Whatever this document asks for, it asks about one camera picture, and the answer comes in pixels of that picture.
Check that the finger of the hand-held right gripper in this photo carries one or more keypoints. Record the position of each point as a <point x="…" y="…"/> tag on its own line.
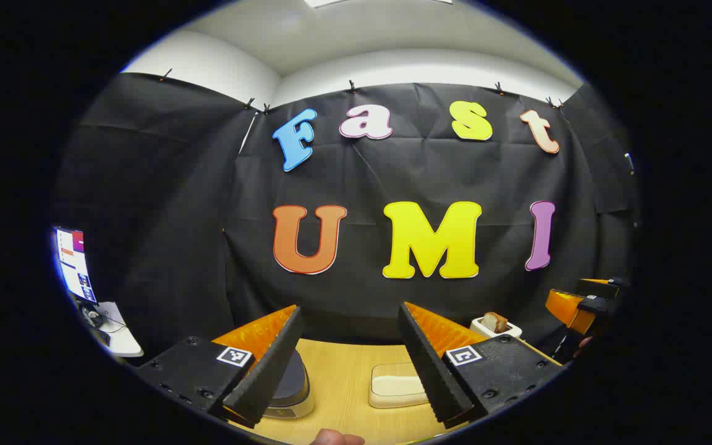
<point x="569" y="309"/>
<point x="597" y="287"/>

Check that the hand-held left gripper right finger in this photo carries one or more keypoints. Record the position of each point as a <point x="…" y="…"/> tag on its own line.
<point x="433" y="377"/>

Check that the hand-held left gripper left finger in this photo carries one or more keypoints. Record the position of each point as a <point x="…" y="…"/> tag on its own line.
<point x="269" y="371"/>

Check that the black rice cooker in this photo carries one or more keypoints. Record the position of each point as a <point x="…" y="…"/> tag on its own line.
<point x="295" y="383"/>

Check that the clear container of white rice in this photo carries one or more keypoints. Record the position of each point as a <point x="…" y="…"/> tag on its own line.
<point x="393" y="386"/>

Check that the white toaster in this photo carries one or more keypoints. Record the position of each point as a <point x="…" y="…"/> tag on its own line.
<point x="479" y="326"/>

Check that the toasted bread slice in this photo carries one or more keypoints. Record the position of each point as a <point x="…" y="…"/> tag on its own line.
<point x="495" y="321"/>

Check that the small white side table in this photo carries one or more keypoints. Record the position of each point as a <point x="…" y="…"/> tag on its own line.
<point x="122" y="337"/>

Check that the black backdrop cloth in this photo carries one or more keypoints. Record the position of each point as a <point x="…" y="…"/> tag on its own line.
<point x="207" y="216"/>

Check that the computer monitor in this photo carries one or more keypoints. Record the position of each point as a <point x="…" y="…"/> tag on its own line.
<point x="75" y="266"/>

